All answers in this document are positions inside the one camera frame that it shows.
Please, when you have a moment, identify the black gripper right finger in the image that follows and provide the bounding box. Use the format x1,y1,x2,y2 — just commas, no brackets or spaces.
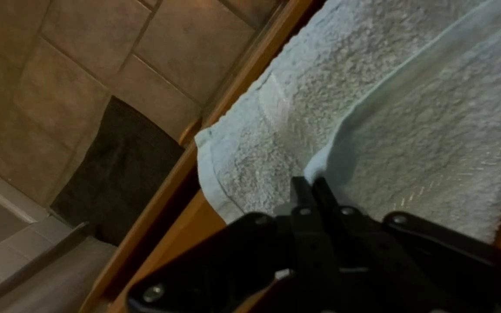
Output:
313,180,437,313

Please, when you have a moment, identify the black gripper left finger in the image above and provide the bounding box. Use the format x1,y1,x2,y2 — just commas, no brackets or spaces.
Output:
291,178,343,313

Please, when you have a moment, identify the wooden drawer dresser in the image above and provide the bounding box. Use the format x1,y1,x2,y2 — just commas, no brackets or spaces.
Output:
75,0,501,313

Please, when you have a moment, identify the light blue towel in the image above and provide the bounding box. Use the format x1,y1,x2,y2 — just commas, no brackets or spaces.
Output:
193,0,501,246

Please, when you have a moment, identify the dark floor mat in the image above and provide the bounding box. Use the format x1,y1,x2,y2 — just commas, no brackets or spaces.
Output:
52,98,184,246

